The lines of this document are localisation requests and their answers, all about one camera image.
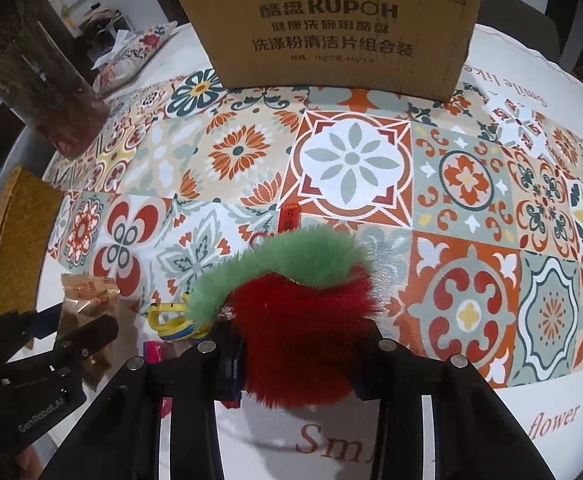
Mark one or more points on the grey dining chair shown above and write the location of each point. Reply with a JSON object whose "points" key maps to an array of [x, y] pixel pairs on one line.
{"points": [[516, 10], [28, 155]]}

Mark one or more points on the brown cardboard box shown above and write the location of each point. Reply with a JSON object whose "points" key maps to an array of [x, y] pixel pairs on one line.
{"points": [[331, 60]]}

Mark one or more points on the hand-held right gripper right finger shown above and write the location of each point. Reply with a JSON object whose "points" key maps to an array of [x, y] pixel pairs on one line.
{"points": [[396, 375]]}

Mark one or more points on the woven wicker basket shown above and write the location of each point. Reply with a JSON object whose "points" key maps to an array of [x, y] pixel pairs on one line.
{"points": [[16, 240]]}

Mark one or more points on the gold snack packet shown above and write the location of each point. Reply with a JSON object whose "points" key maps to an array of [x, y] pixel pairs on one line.
{"points": [[88, 295]]}

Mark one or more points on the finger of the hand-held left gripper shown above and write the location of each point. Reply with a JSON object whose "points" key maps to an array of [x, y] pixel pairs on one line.
{"points": [[11, 332], [91, 334]]}

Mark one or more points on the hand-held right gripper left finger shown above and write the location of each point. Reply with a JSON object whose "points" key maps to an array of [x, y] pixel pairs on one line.
{"points": [[206, 375]]}

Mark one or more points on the pink snack packet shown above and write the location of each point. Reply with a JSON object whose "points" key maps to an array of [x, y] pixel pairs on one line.
{"points": [[154, 351]]}

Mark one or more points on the floral fabric pouch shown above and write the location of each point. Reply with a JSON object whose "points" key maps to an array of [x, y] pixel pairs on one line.
{"points": [[136, 47]]}

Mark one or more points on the small red tag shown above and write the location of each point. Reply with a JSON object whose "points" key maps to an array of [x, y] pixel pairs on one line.
{"points": [[291, 215]]}

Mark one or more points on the glass vase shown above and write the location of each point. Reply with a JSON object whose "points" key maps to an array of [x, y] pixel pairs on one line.
{"points": [[46, 100]]}

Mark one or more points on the white tablecloth with tile pattern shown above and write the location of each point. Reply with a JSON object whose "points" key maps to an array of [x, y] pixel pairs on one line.
{"points": [[351, 160]]}

